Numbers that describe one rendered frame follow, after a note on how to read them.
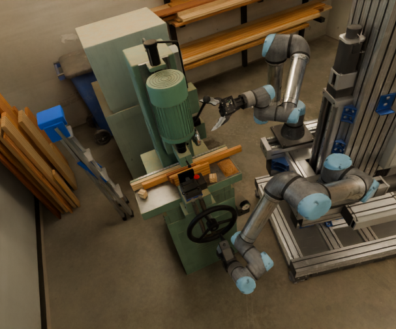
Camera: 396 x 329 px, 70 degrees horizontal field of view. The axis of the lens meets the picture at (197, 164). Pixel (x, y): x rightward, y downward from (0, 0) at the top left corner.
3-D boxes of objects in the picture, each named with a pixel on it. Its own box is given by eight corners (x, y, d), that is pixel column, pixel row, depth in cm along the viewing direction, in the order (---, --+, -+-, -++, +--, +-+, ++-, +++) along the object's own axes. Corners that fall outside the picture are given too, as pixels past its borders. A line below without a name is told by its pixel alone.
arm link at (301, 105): (302, 128, 177) (304, 109, 167) (280, 125, 181) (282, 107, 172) (304, 116, 184) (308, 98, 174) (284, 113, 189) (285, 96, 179)
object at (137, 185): (133, 191, 162) (130, 185, 158) (132, 188, 163) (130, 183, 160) (228, 154, 172) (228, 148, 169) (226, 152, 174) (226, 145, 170)
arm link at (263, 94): (275, 103, 138) (276, 87, 132) (256, 110, 136) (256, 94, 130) (267, 95, 143) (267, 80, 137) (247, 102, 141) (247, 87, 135)
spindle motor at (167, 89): (167, 149, 138) (151, 94, 116) (156, 129, 150) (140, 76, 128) (199, 137, 141) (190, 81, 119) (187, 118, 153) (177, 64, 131)
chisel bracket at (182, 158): (182, 169, 157) (179, 158, 151) (173, 154, 166) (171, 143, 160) (194, 164, 158) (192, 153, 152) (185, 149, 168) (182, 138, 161)
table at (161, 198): (148, 234, 148) (145, 228, 143) (134, 193, 168) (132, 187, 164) (250, 190, 158) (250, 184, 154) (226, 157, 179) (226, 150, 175)
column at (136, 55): (163, 170, 184) (129, 66, 133) (154, 149, 199) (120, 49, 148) (195, 158, 188) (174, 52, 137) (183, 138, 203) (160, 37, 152)
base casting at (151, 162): (166, 226, 165) (163, 217, 159) (142, 163, 204) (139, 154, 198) (235, 196, 173) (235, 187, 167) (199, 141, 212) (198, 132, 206)
